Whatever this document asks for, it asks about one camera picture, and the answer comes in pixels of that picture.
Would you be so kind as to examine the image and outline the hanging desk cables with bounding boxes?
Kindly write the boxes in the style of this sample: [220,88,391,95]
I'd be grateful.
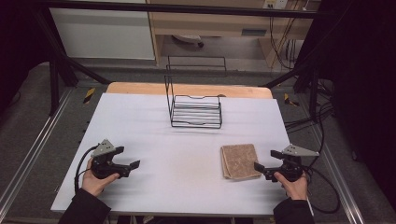
[268,14,297,71]

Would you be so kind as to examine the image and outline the black wire rack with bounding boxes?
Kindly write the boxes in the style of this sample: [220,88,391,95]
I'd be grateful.
[163,54,228,130]

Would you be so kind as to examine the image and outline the black frame crossbar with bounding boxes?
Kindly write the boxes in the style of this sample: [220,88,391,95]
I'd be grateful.
[35,0,339,21]

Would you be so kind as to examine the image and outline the black curtain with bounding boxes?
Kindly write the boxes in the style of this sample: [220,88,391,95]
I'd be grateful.
[319,0,396,213]
[0,0,52,114]

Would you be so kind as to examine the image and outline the white table cover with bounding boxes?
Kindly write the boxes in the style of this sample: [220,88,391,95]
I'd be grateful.
[49,92,315,217]

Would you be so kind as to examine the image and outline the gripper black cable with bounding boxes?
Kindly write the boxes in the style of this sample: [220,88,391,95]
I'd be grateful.
[73,144,100,194]
[300,155,342,216]

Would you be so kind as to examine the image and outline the white cabinet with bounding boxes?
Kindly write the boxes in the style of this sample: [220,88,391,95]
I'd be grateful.
[49,7,156,61]

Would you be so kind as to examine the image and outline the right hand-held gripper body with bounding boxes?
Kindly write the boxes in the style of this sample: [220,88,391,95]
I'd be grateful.
[274,143,320,183]

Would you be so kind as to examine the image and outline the brown towel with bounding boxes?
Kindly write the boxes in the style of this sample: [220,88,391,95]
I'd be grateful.
[219,143,262,181]

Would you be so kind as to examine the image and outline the person's right hand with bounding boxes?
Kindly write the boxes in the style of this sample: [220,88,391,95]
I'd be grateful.
[273,171,310,202]

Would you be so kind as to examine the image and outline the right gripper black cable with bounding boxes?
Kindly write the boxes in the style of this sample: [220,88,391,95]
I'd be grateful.
[300,155,342,216]

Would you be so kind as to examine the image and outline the black floor cables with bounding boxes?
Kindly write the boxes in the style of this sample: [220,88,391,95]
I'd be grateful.
[284,77,336,135]

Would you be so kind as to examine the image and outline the yellow black tape marker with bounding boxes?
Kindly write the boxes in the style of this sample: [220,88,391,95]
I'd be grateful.
[283,92,301,107]
[82,87,97,105]

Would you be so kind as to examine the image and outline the black frame leg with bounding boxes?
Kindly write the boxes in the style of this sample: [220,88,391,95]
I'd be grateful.
[33,8,112,117]
[263,46,322,123]

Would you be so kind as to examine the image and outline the light wooden desk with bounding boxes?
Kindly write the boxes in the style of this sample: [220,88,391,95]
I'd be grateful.
[145,0,322,68]

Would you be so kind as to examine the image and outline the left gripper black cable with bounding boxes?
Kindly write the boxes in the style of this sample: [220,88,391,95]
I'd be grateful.
[73,144,100,194]

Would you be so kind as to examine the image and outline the office chair base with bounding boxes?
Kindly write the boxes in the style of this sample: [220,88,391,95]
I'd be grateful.
[171,34,205,49]

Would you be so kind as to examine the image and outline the white wall socket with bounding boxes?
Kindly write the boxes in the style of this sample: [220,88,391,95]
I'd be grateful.
[262,0,290,10]

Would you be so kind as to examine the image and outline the person's left hand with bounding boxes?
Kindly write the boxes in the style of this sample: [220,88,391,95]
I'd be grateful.
[80,157,121,198]

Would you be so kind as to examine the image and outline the aluminium floor rail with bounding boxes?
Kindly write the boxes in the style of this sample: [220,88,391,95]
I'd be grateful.
[0,88,75,216]
[305,123,366,224]

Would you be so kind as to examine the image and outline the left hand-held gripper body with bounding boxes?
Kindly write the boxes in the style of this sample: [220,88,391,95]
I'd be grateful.
[90,138,126,180]

